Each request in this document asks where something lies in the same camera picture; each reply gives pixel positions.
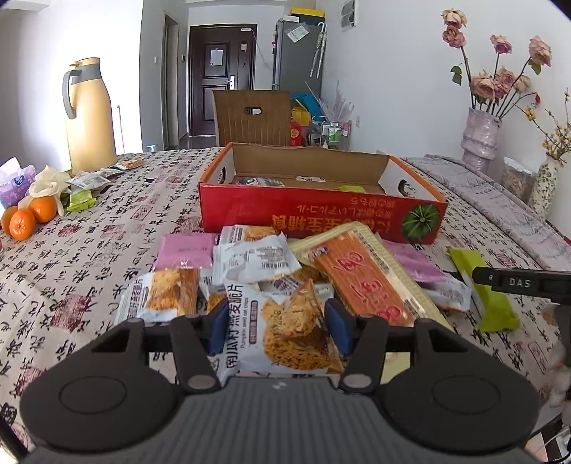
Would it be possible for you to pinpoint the grey refrigerator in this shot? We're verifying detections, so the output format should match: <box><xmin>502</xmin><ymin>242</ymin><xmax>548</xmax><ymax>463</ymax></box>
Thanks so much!
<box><xmin>272</xmin><ymin>17</ymin><xmax>327</xmax><ymax>98</ymax></box>

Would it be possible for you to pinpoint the purple tissue pack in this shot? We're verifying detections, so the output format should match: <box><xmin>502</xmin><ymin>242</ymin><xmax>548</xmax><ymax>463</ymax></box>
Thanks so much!
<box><xmin>0</xmin><ymin>157</ymin><xmax>37</xmax><ymax>210</ymax></box>

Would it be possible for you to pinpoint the pale pink feather bunch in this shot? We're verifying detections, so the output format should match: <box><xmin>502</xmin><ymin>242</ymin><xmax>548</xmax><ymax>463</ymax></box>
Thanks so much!
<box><xmin>320</xmin><ymin>80</ymin><xmax>356</xmax><ymax>122</ymax></box>

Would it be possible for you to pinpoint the blue plastic item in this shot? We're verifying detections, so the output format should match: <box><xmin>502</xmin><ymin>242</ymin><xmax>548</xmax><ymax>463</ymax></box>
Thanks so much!
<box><xmin>292</xmin><ymin>92</ymin><xmax>323</xmax><ymax>111</ymax></box>

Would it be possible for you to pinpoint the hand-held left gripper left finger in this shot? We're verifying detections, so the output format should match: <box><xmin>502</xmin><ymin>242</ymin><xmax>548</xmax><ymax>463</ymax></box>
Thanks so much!
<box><xmin>91</xmin><ymin>297</ymin><xmax>229</xmax><ymax>394</ymax></box>

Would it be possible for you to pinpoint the wooden chair back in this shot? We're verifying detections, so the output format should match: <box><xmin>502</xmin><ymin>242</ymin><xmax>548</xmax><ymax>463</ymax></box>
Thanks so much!
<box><xmin>212</xmin><ymin>89</ymin><xmax>292</xmax><ymax>148</ymax></box>

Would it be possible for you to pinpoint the red cardboard box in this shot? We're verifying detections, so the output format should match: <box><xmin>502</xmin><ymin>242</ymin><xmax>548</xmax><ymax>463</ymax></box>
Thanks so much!
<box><xmin>198</xmin><ymin>142</ymin><xmax>449</xmax><ymax>245</ymax></box>

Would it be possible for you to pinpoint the yellow thermos jug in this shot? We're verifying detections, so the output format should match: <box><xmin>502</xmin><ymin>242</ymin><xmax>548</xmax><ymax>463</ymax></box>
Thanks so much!
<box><xmin>62</xmin><ymin>57</ymin><xmax>118</xmax><ymax>176</ymax></box>

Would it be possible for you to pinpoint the dark brown door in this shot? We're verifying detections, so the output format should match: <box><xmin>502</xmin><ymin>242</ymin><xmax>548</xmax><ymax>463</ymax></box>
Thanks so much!
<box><xmin>188</xmin><ymin>24</ymin><xmax>258</xmax><ymax>137</ymax></box>

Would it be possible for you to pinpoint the yellow flower branch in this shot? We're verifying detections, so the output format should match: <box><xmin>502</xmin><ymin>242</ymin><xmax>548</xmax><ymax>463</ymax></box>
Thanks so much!
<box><xmin>522</xmin><ymin>88</ymin><xmax>571</xmax><ymax>169</ymax></box>

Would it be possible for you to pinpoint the grey white snack packet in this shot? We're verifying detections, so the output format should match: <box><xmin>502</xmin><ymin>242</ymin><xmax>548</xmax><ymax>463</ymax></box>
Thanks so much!
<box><xmin>212</xmin><ymin>233</ymin><xmax>302</xmax><ymax>286</ymax></box>

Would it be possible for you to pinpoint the grey quilted cloth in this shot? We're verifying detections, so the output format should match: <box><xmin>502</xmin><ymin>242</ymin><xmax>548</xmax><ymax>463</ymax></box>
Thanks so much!
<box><xmin>400</xmin><ymin>153</ymin><xmax>571</xmax><ymax>271</ymax></box>

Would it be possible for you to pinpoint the orange mandarin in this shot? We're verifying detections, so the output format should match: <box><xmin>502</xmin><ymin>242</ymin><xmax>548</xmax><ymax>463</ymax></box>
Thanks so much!
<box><xmin>9</xmin><ymin>208</ymin><xmax>37</xmax><ymax>242</ymax></box>
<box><xmin>0</xmin><ymin>205</ymin><xmax>19</xmax><ymax>233</ymax></box>
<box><xmin>30</xmin><ymin>195</ymin><xmax>58</xmax><ymax>224</ymax></box>

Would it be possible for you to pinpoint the purple pink snack packet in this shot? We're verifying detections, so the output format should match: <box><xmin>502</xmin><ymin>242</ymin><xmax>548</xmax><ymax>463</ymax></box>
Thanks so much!
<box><xmin>383</xmin><ymin>240</ymin><xmax>452</xmax><ymax>287</ymax></box>

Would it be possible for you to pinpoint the white crisp snack packet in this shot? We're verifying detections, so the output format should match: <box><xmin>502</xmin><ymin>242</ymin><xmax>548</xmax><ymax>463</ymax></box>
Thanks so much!
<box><xmin>115</xmin><ymin>267</ymin><xmax>200</xmax><ymax>324</ymax></box>
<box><xmin>220</xmin><ymin>224</ymin><xmax>287</xmax><ymax>244</ymax></box>

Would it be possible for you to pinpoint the cream rubber glove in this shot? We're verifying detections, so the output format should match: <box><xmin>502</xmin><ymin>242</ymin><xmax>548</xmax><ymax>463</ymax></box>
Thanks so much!
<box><xmin>27</xmin><ymin>165</ymin><xmax>73</xmax><ymax>217</ymax></box>

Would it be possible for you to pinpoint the wire rack with bottles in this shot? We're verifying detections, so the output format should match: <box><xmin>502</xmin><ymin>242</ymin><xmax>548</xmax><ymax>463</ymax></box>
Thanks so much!
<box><xmin>309</xmin><ymin>117</ymin><xmax>352</xmax><ymax>149</ymax></box>

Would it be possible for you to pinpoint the dried pink rose bouquet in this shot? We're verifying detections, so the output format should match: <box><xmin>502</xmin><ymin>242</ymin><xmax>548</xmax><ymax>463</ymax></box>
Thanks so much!
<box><xmin>441</xmin><ymin>7</ymin><xmax>554</xmax><ymax>120</ymax></box>

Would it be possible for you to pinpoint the orange triangular snack packet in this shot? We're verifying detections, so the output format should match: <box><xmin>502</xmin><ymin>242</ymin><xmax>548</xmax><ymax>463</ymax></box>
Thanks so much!
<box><xmin>277</xmin><ymin>279</ymin><xmax>334</xmax><ymax>344</ymax></box>

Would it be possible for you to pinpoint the yellow box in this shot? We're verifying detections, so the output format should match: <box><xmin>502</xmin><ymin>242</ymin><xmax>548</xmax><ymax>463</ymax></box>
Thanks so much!
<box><xmin>290</xmin><ymin>6</ymin><xmax>326</xmax><ymax>21</ymax></box>

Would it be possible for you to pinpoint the long green snack packet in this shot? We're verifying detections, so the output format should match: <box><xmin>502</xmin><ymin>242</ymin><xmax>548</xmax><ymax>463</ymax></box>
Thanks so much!
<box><xmin>448</xmin><ymin>248</ymin><xmax>521</xmax><ymax>333</ymax></box>

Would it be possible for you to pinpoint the clear storage jar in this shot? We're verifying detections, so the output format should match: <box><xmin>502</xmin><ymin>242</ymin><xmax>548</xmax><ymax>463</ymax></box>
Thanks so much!
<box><xmin>499</xmin><ymin>156</ymin><xmax>537</xmax><ymax>202</ymax></box>

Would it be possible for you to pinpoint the white folded umbrella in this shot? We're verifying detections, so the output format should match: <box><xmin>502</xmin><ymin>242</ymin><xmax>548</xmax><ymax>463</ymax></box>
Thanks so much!
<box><xmin>309</xmin><ymin>21</ymin><xmax>327</xmax><ymax>80</ymax></box>

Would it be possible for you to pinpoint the large white oat crisp packet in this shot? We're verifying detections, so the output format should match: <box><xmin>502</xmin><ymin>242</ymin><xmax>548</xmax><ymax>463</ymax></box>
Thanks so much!
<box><xmin>216</xmin><ymin>281</ymin><xmax>345</xmax><ymax>387</ymax></box>

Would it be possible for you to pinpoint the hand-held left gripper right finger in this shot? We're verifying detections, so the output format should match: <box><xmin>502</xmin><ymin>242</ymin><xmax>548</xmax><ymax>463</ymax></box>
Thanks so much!
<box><xmin>325</xmin><ymin>298</ymin><xmax>471</xmax><ymax>394</ymax></box>

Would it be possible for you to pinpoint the small floral vase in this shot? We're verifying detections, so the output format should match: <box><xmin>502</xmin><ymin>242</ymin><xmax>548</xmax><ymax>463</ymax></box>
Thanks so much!
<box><xmin>528</xmin><ymin>157</ymin><xmax>561</xmax><ymax>220</ymax></box>

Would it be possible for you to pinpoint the white sachet packet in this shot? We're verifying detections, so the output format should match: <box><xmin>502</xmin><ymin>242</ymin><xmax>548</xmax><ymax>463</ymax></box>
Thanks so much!
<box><xmin>67</xmin><ymin>171</ymin><xmax>112</xmax><ymax>193</ymax></box>

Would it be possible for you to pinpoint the pink glitter vase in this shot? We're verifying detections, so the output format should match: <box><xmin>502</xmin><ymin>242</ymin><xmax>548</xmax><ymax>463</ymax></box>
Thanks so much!
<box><xmin>460</xmin><ymin>107</ymin><xmax>503</xmax><ymax>173</ymax></box>

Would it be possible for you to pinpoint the large orange striped packet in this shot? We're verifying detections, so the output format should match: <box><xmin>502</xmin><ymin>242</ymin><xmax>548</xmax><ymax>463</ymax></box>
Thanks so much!
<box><xmin>312</xmin><ymin>232</ymin><xmax>418</xmax><ymax>330</ymax></box>

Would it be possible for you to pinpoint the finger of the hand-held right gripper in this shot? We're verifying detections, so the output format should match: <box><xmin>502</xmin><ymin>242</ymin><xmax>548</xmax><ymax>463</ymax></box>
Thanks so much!
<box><xmin>472</xmin><ymin>266</ymin><xmax>497</xmax><ymax>290</ymax></box>

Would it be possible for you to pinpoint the large yellow striped packet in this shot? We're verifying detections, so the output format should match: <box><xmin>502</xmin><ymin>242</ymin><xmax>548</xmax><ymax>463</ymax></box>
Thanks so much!
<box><xmin>288</xmin><ymin>221</ymin><xmax>452</xmax><ymax>331</ymax></box>

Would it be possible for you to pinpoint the light green snack packet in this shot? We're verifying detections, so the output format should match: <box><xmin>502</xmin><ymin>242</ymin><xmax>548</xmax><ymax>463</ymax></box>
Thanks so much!
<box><xmin>67</xmin><ymin>187</ymin><xmax>97</xmax><ymax>213</ymax></box>

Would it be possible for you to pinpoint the blue white packet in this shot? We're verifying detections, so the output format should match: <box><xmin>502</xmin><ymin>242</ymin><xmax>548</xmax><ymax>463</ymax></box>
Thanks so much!
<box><xmin>231</xmin><ymin>176</ymin><xmax>285</xmax><ymax>188</ymax></box>

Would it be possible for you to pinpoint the small white snack packet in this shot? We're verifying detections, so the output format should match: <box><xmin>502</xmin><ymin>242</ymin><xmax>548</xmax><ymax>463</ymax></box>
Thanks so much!
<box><xmin>419</xmin><ymin>273</ymin><xmax>472</xmax><ymax>313</ymax></box>

